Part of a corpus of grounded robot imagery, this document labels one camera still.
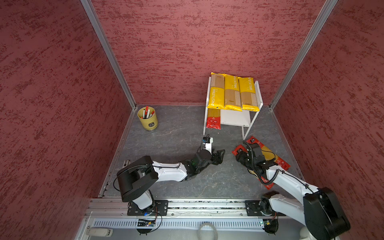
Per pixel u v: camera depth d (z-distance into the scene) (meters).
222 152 0.77
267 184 0.55
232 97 0.77
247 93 0.79
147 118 0.99
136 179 0.46
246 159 0.77
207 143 0.73
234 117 0.94
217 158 0.72
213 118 0.89
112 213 0.73
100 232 0.64
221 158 0.74
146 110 1.00
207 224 0.71
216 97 0.76
